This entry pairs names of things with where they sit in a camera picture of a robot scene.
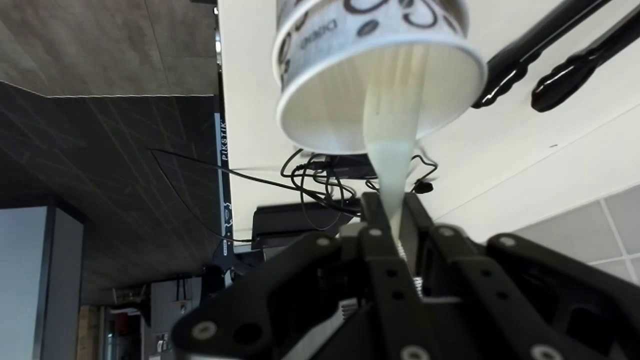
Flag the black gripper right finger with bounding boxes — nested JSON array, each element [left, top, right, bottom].
[[403, 190, 640, 360]]

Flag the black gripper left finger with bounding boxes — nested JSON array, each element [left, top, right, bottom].
[[170, 190, 444, 360]]

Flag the cream plastic fork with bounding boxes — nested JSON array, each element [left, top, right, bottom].
[[360, 44, 431, 263]]

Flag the patterned white paper cup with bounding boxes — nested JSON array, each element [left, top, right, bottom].
[[270, 0, 490, 158]]

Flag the black electronics box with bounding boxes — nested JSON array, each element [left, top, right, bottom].
[[251, 203, 364, 264]]

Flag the black kitchen tongs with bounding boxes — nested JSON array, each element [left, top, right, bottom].
[[470, 0, 640, 115]]

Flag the grey cabinet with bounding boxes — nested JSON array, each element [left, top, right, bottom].
[[0, 204, 86, 360]]

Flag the black cable bundle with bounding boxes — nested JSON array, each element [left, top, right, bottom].
[[149, 147, 443, 216]]

